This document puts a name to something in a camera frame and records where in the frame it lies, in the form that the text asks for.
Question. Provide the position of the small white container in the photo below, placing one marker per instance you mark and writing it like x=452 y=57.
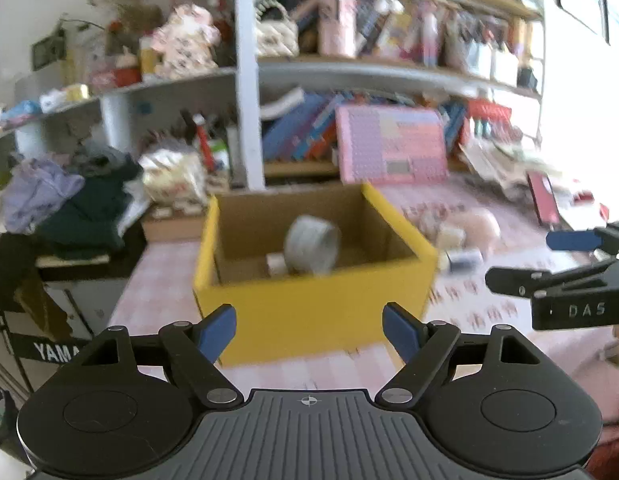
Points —
x=277 y=264

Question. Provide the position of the pile of clothes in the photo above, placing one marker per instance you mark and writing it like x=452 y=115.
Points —
x=89 y=215

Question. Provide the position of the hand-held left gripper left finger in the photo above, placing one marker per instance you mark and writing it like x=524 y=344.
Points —
x=217 y=330

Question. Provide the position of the window frame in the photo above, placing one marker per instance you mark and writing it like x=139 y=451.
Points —
x=603 y=0

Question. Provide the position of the red phone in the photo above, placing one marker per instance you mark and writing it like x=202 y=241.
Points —
x=542 y=197

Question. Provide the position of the purple cloth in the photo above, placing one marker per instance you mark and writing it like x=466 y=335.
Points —
x=39 y=190

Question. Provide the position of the green and white box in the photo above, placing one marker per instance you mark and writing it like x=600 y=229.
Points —
x=219 y=155

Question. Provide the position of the yellow cardboard box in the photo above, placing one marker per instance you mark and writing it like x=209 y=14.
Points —
x=314 y=310

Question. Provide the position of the pink box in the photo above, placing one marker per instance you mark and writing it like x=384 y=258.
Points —
x=339 y=25

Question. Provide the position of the crumpled white plastic bag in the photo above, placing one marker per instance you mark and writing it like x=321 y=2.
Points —
x=172 y=175

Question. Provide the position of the small red box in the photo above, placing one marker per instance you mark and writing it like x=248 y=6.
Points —
x=127 y=75

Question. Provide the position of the gold box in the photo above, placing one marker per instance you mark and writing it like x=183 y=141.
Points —
x=75 y=91

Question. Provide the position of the grey tape roll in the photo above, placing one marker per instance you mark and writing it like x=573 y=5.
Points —
x=302 y=232

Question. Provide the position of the dried flower bunch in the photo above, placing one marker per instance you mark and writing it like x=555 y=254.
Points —
x=129 y=5

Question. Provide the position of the stack of papers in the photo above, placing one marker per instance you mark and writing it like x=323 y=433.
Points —
x=499 y=160

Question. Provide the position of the wooden chequered box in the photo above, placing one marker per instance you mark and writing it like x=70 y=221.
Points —
x=169 y=225

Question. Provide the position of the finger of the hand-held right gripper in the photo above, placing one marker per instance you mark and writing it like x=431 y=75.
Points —
x=569 y=240
x=509 y=281

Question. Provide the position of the white quilted handbag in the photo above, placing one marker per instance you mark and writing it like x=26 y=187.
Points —
x=274 y=32

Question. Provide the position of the pink garment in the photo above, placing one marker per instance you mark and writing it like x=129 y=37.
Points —
x=604 y=385

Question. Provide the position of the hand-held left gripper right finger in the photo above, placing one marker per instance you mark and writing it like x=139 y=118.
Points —
x=402 y=330

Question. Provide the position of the floral fabric bundle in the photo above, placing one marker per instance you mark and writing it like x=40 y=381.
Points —
x=184 y=42

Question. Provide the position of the small white cube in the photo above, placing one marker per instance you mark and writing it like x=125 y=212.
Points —
x=450 y=236

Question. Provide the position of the white shelf unit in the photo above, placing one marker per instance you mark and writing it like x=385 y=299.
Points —
x=247 y=110

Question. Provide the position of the dark picture frame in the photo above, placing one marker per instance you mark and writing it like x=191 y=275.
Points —
x=47 y=50

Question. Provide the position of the long red box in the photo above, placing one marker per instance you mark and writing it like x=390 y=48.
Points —
x=489 y=110

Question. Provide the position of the pink toy keyboard tablet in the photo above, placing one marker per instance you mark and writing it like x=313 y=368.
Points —
x=389 y=145

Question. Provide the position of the white pen holders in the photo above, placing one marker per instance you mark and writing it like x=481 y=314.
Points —
x=484 y=57

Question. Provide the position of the row of slanted books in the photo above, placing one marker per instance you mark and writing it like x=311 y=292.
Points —
x=299 y=135

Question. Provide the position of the row of upright books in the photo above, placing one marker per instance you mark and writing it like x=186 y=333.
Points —
x=389 y=27

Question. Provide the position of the grey cloth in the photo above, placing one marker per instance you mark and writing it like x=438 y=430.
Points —
x=97 y=152

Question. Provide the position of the blue leaning books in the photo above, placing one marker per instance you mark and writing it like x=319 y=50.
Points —
x=454 y=127

